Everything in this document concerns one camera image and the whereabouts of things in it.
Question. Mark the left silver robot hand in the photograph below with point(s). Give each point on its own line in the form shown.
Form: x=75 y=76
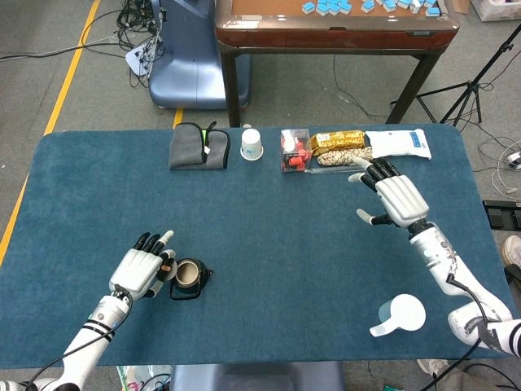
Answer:
x=134 y=271

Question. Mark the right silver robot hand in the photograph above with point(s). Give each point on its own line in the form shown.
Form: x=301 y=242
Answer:
x=401 y=197

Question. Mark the black teapot lid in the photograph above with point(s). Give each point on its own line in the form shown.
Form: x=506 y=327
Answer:
x=167 y=272

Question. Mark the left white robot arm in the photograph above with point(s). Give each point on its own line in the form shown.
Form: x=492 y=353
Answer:
x=97 y=326

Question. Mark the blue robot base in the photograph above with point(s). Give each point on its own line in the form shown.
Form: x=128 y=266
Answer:
x=191 y=61

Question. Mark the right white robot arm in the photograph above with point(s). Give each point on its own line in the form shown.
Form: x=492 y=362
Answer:
x=439 y=260

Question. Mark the black iron teapot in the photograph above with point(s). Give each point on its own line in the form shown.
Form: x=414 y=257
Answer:
x=189 y=279

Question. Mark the white plastic bag package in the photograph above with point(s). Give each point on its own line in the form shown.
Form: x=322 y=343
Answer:
x=401 y=143

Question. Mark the clear plastic tube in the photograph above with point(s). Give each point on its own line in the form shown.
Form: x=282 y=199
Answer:
x=329 y=171

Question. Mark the gold foil package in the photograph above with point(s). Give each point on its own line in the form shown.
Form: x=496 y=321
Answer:
x=340 y=140

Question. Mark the black foot pedal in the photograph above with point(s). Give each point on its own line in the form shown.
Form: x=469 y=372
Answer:
x=502 y=213

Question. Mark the clear box, red black parts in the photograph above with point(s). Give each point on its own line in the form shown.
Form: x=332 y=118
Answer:
x=295 y=152

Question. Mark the white plastic measuring cup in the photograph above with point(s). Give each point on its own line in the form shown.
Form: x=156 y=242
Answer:
x=403 y=315

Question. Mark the white shoe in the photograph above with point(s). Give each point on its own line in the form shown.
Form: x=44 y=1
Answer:
x=513 y=248

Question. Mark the blue table mat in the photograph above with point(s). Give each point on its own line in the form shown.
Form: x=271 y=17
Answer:
x=285 y=244

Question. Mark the black tripod stand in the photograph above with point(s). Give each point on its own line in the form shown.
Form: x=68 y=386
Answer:
x=468 y=87

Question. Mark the grey folded cloth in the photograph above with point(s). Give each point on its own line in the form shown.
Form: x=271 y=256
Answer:
x=187 y=148

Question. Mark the white paper cup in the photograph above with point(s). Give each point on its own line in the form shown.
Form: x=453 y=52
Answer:
x=251 y=144

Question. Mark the grey blue robot body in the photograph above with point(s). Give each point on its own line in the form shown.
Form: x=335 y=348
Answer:
x=256 y=376

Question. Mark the brown mahjong table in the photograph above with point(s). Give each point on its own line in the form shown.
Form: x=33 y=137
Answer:
x=338 y=34

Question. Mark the white face-up mahjong tile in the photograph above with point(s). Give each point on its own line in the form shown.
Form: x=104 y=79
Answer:
x=415 y=5

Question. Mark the white power strip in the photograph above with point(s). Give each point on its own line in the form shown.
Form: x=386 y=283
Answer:
x=138 y=61

